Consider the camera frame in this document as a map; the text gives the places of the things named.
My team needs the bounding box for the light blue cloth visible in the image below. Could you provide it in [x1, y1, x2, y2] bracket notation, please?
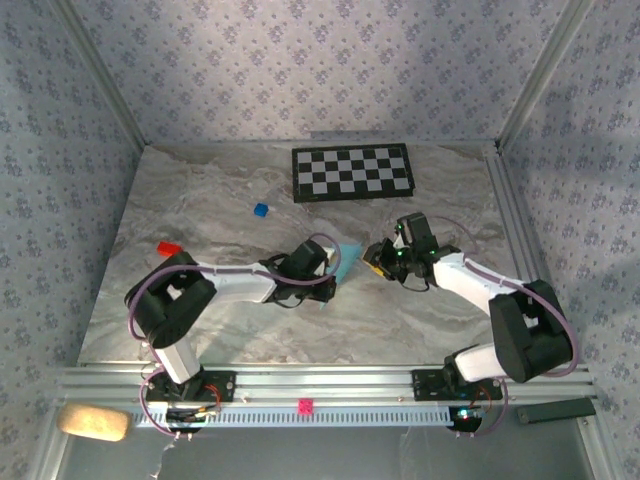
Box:
[317, 242, 364, 310]

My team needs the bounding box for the black and white checkerboard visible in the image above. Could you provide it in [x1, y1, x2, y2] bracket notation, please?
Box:
[291, 143, 417, 204]

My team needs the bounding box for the black controller board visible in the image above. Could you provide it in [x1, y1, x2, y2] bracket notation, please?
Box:
[446, 405, 485, 434]
[164, 407, 207, 435]

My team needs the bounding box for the dark flat bar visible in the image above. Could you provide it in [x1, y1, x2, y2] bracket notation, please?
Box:
[516, 398, 598, 426]

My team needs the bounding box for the tan sponge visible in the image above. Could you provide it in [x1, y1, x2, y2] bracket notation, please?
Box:
[55, 402, 132, 443]

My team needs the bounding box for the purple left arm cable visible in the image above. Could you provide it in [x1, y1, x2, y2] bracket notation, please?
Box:
[127, 232, 344, 441]

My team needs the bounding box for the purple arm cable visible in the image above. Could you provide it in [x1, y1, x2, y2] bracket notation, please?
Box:
[429, 214, 581, 440]
[127, 232, 344, 441]

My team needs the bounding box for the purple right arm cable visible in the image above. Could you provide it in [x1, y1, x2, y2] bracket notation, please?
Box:
[429, 214, 581, 440]

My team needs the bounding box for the slotted aluminium table rail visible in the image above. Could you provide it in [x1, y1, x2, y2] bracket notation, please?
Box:
[482, 152, 571, 365]

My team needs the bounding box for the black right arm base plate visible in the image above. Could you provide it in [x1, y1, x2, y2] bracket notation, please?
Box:
[410, 368, 504, 402]

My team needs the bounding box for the wide aluminium mounting rail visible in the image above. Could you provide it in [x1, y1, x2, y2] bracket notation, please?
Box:
[54, 363, 599, 404]

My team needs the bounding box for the white slotted cable duct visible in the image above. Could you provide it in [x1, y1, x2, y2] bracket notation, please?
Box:
[132, 403, 454, 429]

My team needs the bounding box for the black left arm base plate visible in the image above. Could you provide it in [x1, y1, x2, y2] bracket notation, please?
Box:
[144, 369, 237, 404]

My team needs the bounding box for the aluminium frame post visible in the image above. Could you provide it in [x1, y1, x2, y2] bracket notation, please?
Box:
[496, 0, 599, 154]

